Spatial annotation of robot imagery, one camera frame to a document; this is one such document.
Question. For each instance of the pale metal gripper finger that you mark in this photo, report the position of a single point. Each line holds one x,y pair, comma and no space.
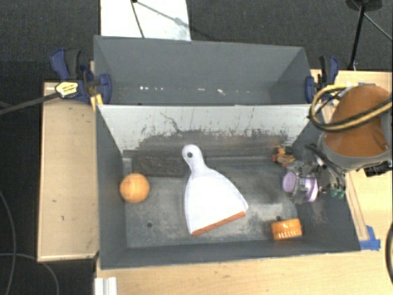
299,169
299,197

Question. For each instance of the purple plastic cup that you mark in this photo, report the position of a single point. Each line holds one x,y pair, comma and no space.
288,181

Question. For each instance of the small orange and black toy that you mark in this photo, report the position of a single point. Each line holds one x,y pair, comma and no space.
283,156

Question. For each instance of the orange ribbed round lid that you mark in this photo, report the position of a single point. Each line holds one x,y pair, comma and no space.
286,229

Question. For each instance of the white dustpan with orange edge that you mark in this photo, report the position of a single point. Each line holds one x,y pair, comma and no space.
212,195

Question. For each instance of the grey metal bin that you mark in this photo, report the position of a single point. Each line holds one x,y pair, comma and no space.
196,72

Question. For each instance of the orange ball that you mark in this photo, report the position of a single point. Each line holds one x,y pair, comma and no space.
134,188

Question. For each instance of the pale wood board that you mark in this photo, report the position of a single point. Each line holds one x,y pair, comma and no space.
67,171

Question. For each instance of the black cylinder on white bracket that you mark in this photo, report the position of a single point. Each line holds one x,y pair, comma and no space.
377,169

